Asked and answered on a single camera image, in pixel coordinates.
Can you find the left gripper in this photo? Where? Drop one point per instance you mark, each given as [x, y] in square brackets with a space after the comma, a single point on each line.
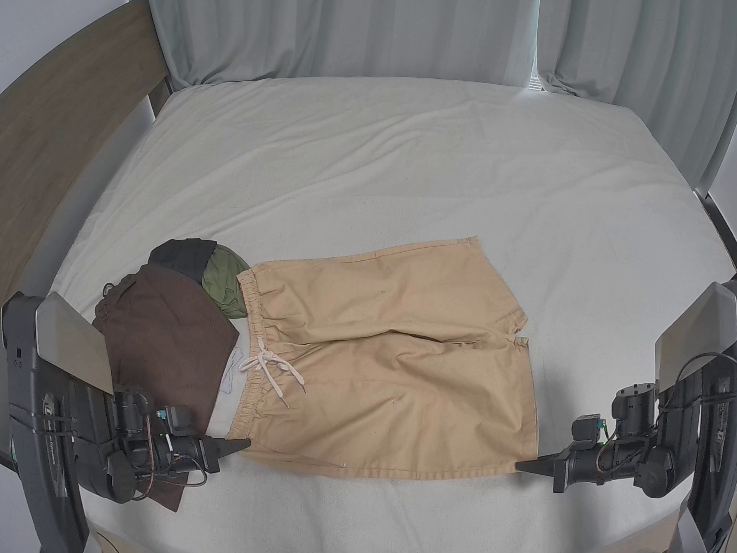
[193, 453]

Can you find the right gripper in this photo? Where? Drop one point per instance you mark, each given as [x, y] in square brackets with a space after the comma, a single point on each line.
[578, 467]

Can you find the tan shorts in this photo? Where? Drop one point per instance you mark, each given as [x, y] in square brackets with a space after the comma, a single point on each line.
[391, 383]

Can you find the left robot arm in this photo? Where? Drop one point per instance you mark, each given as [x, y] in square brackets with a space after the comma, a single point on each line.
[46, 424]

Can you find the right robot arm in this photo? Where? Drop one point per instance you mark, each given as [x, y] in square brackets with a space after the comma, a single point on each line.
[696, 424]

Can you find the bed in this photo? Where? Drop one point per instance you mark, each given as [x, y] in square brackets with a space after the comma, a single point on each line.
[432, 153]

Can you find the white garment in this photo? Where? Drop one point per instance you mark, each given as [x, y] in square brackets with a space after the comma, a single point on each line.
[233, 369]

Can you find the brown garment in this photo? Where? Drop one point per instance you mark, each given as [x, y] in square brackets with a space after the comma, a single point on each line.
[167, 332]

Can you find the green garment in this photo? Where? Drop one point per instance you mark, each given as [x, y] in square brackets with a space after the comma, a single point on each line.
[227, 285]

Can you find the black garment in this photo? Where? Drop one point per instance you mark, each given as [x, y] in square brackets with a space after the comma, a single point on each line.
[178, 260]

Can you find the pale green curtain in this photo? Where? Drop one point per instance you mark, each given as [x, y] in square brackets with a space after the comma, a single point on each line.
[345, 21]
[633, 32]

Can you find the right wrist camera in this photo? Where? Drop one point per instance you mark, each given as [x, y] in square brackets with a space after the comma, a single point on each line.
[587, 432]

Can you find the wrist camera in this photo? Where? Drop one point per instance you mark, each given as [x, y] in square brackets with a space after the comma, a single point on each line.
[178, 421]
[587, 432]

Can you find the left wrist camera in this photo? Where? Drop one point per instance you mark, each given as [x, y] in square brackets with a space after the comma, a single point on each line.
[178, 421]

